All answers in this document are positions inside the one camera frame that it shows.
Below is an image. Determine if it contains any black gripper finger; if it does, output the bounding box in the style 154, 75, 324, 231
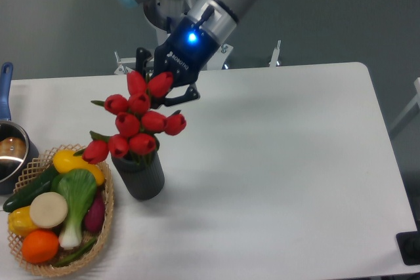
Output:
151, 83, 200, 110
135, 47, 154, 79

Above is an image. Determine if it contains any white metal base bracket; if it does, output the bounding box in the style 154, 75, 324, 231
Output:
114, 40, 282, 75

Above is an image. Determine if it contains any dark green cucumber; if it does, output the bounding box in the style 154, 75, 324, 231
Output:
3, 165, 59, 213

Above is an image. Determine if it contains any white frame at right edge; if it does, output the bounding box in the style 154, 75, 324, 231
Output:
388, 78, 419, 140

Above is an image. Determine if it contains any dark grey ribbed vase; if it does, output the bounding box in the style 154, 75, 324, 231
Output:
112, 152, 165, 201

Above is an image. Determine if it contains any yellow bell pepper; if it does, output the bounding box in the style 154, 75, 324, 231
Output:
8, 206, 39, 237

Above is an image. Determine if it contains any red tulip bouquet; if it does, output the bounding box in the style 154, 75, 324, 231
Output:
75, 71, 186, 165

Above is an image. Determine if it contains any green chili pepper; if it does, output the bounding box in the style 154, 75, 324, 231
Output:
52, 237, 97, 268

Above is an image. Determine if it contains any orange fruit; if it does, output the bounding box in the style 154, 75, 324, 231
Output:
22, 229, 59, 264

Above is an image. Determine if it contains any black device at table edge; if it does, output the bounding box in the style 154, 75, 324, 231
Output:
396, 231, 419, 266

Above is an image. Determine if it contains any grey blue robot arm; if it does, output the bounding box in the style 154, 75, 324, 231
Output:
119, 0, 257, 109

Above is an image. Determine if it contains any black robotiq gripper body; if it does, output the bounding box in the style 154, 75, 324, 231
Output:
153, 17, 219, 87

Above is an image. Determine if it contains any woven wicker basket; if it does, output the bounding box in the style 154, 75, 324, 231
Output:
7, 144, 114, 277

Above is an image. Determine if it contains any green bok choy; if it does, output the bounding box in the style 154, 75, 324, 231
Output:
51, 169, 96, 250

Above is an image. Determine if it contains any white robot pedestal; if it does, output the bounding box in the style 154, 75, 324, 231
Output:
143, 0, 197, 46

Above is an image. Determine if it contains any blue handled saucepan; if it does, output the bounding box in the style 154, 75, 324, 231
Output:
1, 62, 39, 195

